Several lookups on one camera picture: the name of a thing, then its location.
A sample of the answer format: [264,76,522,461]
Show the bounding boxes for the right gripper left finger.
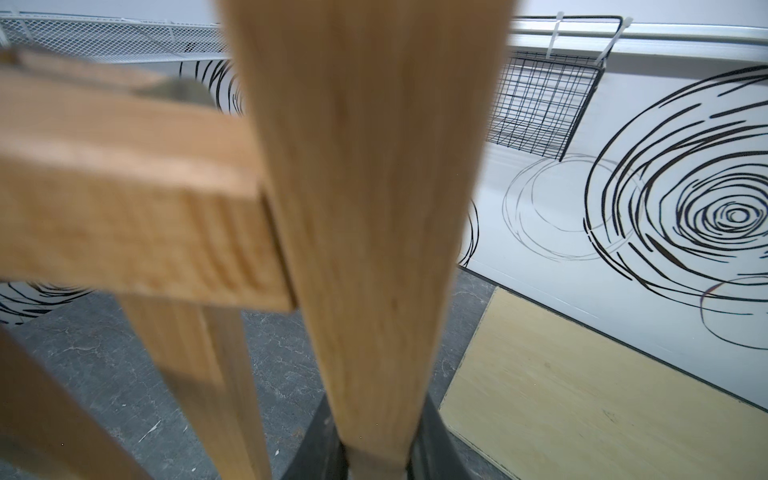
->
[281,395,348,480]

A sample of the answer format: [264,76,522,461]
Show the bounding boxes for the small wooden easel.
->
[1,1,516,479]

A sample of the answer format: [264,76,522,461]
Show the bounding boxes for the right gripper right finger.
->
[407,396,471,480]

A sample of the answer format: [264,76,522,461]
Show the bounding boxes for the black wire wall basket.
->
[486,12,632,160]

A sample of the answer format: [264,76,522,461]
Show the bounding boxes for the light plywood canvas board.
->
[440,289,767,479]

